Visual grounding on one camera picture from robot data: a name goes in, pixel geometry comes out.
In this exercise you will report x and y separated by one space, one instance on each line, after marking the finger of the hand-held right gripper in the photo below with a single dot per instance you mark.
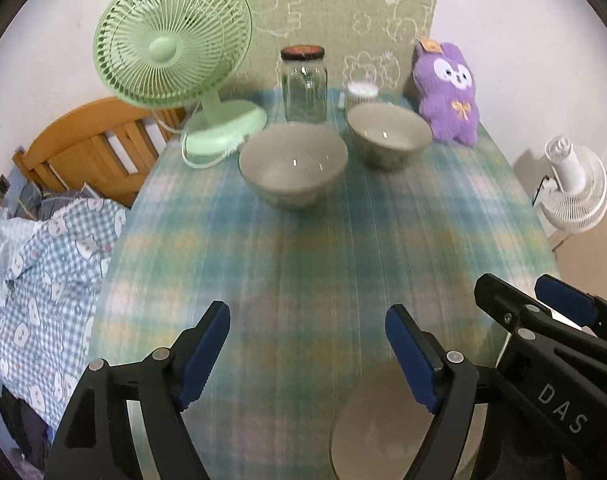
508 310
566 300

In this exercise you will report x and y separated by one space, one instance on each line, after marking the wooden bed headboard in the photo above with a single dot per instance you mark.
78 155

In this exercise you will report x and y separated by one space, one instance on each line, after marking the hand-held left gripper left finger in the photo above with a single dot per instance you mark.
203 355

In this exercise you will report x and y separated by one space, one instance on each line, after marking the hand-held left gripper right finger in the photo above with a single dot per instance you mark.
413 360

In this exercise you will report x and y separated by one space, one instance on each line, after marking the white clip fan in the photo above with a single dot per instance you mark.
578 180

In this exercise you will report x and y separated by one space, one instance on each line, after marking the green patterned wall board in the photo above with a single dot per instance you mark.
343 20

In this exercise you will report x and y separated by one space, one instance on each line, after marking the blue checked printed blanket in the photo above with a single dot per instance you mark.
48 290

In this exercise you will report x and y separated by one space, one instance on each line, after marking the purple plush rabbit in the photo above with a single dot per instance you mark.
448 100

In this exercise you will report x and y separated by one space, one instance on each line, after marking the grey plaid pillow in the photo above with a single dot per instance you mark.
48 205

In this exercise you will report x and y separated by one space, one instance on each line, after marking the green desk fan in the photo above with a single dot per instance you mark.
168 45

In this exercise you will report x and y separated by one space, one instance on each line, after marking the glass jar with dark lid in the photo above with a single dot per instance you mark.
304 87

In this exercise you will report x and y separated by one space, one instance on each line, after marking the large grey-green ceramic bowl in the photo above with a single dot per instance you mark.
373 425

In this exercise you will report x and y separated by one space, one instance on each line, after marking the small clear cotton swab container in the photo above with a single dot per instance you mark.
362 92

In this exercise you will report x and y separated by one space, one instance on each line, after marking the dark cloth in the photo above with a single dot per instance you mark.
18 425

